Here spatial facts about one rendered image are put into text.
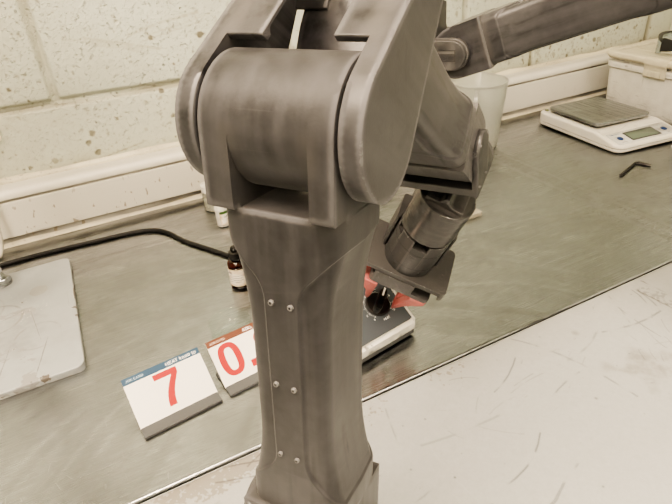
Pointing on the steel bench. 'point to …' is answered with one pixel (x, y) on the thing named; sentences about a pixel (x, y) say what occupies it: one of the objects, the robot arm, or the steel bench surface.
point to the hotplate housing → (388, 338)
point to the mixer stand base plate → (39, 328)
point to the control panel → (373, 328)
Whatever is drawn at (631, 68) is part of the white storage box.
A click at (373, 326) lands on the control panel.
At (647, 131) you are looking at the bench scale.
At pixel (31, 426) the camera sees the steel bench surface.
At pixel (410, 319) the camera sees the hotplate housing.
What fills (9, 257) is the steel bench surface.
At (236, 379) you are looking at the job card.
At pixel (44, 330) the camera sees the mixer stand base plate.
